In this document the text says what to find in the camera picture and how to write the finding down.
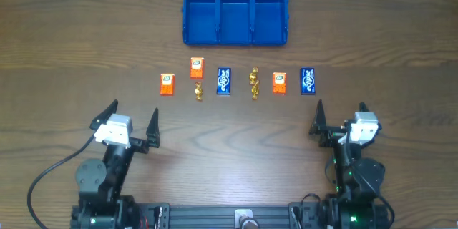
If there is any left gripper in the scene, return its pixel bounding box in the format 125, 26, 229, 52
89, 99, 162, 154

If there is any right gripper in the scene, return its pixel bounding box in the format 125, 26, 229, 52
309, 99, 370, 148

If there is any blue candy pack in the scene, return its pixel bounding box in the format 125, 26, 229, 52
216, 67, 232, 97
299, 67, 316, 96

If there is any orange candy box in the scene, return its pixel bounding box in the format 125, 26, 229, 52
160, 73, 176, 97
190, 57, 205, 80
272, 72, 288, 95

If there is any gold candy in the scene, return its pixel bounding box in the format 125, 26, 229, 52
193, 81, 204, 102
250, 80, 261, 101
249, 66, 260, 86

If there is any blue tray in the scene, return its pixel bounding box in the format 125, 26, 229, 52
182, 0, 289, 47

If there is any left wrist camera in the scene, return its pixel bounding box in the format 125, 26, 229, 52
93, 113, 134, 150

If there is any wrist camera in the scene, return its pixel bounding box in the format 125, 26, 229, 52
93, 113, 134, 150
338, 111, 380, 147

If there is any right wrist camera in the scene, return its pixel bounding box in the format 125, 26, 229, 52
338, 111, 380, 147

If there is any mounting rail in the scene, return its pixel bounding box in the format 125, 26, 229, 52
70, 203, 389, 229

